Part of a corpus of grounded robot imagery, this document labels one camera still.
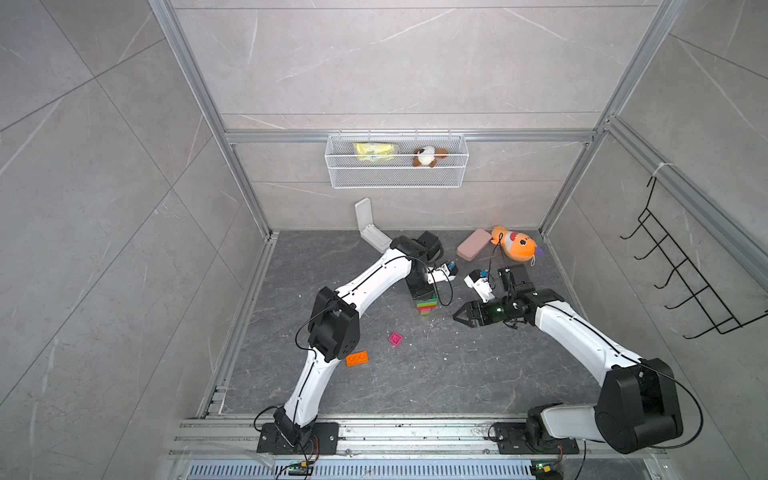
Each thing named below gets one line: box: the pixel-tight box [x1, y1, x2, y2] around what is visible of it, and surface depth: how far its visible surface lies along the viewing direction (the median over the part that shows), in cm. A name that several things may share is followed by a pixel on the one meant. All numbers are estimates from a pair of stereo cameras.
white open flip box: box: [354, 197, 393, 254], surface depth 115 cm
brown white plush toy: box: [412, 146, 449, 168], surface depth 89 cm
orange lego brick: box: [345, 350, 369, 367], surface depth 88 cm
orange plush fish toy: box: [490, 225, 545, 262], surface depth 107 cm
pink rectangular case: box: [456, 228, 492, 262], surface depth 116 cm
